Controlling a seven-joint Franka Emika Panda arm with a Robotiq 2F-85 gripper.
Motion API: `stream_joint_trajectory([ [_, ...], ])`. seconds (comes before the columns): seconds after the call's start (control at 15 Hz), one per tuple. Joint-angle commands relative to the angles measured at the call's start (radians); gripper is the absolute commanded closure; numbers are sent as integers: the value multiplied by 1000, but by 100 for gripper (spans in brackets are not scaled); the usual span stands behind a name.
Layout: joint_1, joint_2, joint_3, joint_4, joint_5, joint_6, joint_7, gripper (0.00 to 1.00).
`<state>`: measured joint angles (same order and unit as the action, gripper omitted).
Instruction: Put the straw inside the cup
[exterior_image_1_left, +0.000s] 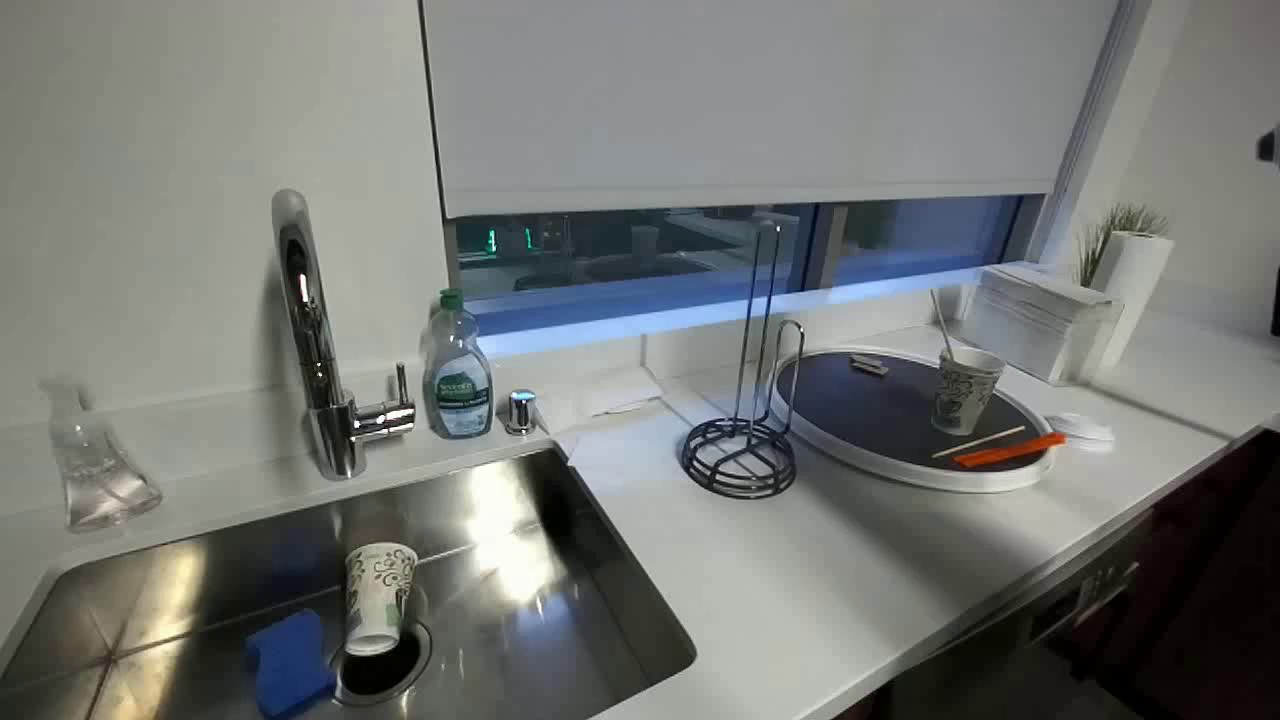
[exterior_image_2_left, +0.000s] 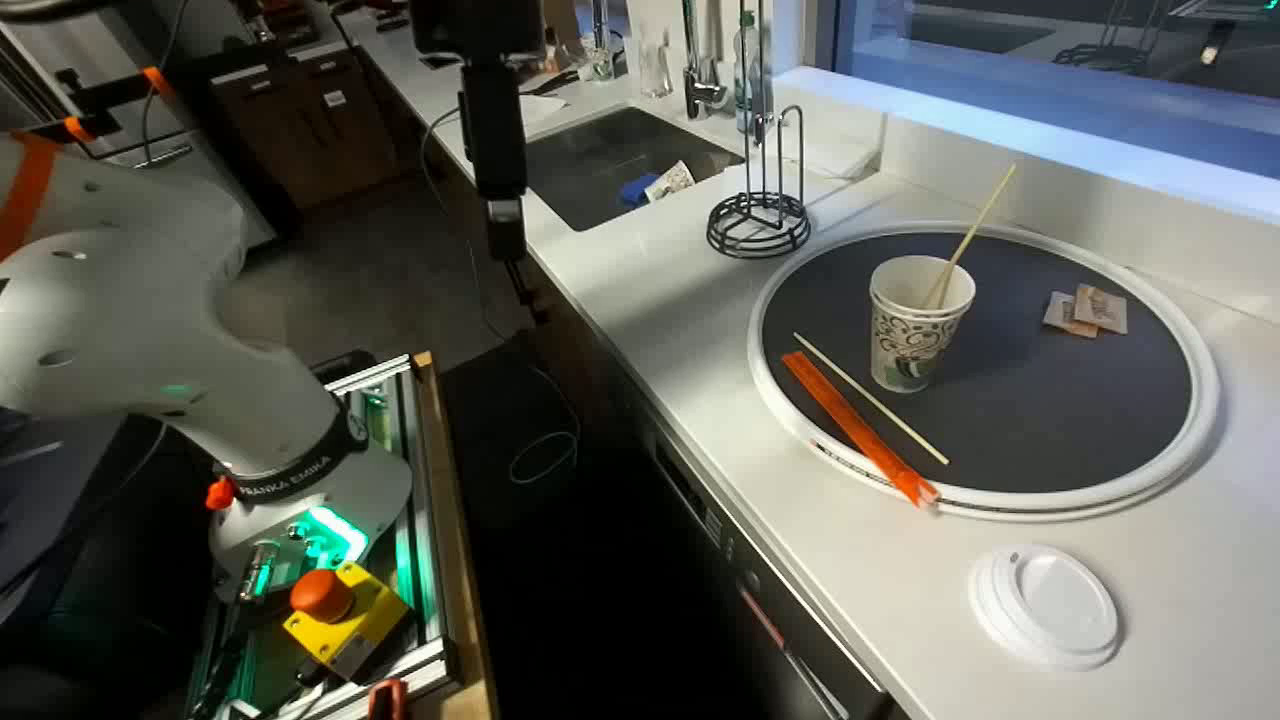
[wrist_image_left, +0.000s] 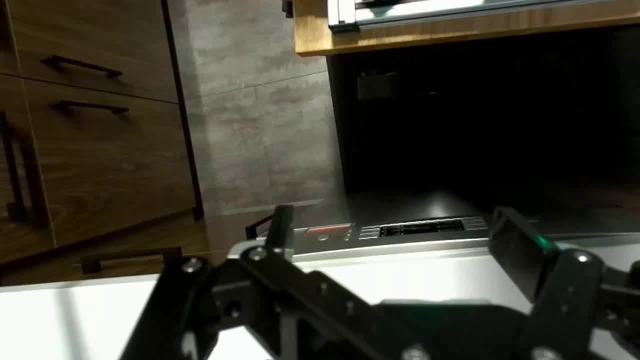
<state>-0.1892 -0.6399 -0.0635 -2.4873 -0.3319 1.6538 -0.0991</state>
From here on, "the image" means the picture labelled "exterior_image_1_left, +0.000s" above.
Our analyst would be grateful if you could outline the stainless steel sink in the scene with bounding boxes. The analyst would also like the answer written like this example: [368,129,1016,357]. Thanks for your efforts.
[0,449,696,720]

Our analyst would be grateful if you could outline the chrome kitchen faucet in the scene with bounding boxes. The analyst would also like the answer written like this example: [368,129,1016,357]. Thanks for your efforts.
[273,188,417,481]

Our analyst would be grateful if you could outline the patterned paper cup on tray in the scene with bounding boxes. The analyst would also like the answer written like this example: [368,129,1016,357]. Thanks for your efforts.
[934,350,1004,436]

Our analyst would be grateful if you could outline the white roller blind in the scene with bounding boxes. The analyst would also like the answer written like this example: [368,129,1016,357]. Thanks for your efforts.
[424,0,1119,217]

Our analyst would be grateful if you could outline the clear glass carafe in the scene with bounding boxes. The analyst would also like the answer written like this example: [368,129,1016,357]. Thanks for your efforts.
[43,375,164,532]

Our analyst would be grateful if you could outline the white ribbed box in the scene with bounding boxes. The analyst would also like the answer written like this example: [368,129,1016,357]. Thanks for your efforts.
[966,264,1114,383]

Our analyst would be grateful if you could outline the paper cup in sink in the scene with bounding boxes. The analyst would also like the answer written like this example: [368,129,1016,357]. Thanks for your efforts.
[344,542,417,658]

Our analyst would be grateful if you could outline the small chrome sink knob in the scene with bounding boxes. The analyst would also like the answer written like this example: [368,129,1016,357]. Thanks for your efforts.
[501,388,540,436]

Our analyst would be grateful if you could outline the blue sponge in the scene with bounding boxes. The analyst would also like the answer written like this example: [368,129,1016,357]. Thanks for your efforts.
[248,607,338,720]

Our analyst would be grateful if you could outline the green dish soap bottle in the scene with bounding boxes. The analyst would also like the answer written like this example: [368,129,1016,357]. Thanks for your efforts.
[424,290,491,439]

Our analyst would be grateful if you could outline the black wire paper towel holder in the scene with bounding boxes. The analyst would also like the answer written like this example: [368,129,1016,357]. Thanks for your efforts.
[678,219,801,499]

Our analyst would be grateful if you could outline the potted plant in white vase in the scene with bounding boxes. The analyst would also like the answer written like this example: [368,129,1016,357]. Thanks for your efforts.
[1082,203,1172,379]

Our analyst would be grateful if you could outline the clear drinking straw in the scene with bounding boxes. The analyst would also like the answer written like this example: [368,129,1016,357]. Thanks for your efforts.
[934,423,1030,462]

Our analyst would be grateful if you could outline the orange handled utensil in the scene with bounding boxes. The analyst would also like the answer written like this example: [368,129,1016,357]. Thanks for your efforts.
[952,434,1067,469]

